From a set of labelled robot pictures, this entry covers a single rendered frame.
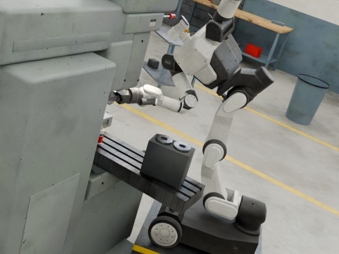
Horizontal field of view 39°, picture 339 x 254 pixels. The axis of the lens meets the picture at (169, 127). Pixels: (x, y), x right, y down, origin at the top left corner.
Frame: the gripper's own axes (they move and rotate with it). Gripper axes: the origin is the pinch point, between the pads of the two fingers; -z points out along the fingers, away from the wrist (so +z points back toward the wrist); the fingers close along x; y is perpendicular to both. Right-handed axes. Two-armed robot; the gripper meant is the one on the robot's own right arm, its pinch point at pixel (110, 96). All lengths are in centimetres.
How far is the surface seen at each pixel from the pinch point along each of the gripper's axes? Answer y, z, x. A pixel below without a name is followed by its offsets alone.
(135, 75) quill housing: -15.5, 6.0, 8.5
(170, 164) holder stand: 15.8, 11.2, 45.6
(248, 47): 94, 571, -377
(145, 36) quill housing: -37.0, 5.5, 8.7
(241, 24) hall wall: 73, 625, -457
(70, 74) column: -32, -54, 45
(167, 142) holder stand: 7.0, 10.9, 39.7
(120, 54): -30.7, -13.9, 18.4
